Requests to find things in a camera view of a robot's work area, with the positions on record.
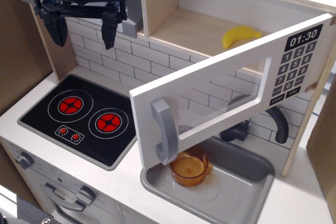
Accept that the black toy stove top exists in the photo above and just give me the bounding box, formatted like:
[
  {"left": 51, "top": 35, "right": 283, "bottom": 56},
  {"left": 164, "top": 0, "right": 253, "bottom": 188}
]
[{"left": 18, "top": 74, "right": 136, "bottom": 170}]

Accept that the white toy microwave door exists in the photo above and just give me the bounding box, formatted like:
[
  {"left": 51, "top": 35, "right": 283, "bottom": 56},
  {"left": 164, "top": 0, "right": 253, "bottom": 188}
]
[{"left": 130, "top": 13, "right": 335, "bottom": 170}]

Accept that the wooden toy kitchen cabinet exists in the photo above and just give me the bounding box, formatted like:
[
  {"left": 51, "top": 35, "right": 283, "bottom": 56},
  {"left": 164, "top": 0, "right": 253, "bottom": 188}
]
[{"left": 0, "top": 0, "right": 336, "bottom": 178}]

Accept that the orange transparent plastic pot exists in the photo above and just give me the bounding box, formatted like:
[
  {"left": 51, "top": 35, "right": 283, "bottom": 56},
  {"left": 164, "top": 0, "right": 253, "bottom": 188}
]
[{"left": 170, "top": 146, "right": 213, "bottom": 186}]

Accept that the grey oven knob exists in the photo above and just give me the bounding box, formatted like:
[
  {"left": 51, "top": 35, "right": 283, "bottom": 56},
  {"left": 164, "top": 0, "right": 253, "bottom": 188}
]
[{"left": 16, "top": 152, "right": 35, "bottom": 170}]

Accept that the grey toy sink basin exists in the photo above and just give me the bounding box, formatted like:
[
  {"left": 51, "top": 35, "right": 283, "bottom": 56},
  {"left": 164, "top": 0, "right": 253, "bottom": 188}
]
[{"left": 140, "top": 137, "right": 275, "bottom": 223}]

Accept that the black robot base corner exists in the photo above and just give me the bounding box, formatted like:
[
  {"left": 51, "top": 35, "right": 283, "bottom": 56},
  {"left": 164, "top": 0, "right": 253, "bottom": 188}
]
[{"left": 1, "top": 195, "right": 60, "bottom": 224}]

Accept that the yellow toy banana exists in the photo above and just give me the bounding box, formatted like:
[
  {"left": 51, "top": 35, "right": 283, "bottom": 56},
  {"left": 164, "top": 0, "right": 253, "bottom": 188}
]
[{"left": 222, "top": 26, "right": 262, "bottom": 49}]

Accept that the grey toy oven door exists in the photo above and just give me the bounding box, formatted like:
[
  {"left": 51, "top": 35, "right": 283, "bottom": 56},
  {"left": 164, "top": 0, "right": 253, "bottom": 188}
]
[{"left": 39, "top": 182, "right": 124, "bottom": 224}]

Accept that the dark grey toy faucet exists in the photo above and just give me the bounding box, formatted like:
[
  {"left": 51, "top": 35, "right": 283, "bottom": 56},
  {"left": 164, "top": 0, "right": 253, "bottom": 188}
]
[{"left": 209, "top": 94, "right": 295, "bottom": 146}]

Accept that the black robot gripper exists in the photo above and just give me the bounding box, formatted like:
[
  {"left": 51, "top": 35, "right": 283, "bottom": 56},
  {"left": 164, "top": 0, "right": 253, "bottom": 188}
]
[{"left": 34, "top": 0, "right": 128, "bottom": 50}]

